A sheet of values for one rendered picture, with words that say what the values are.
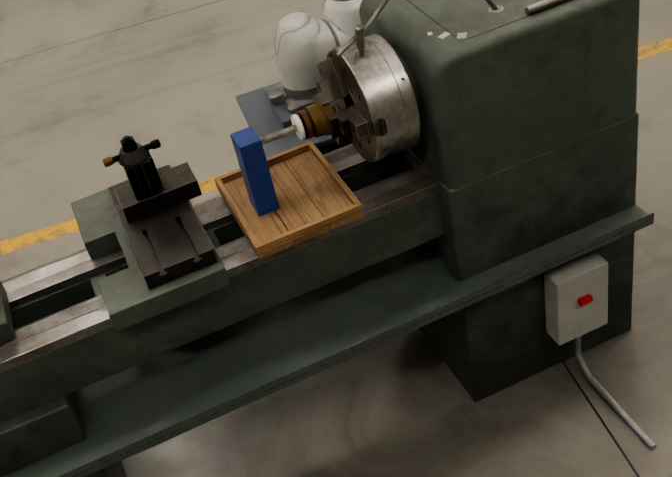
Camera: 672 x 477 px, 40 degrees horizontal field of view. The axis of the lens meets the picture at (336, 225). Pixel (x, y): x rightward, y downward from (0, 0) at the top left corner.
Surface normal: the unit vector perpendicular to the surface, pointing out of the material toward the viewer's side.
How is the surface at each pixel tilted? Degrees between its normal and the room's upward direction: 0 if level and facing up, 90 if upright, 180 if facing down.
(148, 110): 0
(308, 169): 0
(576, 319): 90
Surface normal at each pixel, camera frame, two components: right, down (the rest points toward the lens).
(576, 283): 0.39, 0.53
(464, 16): -0.18, -0.76
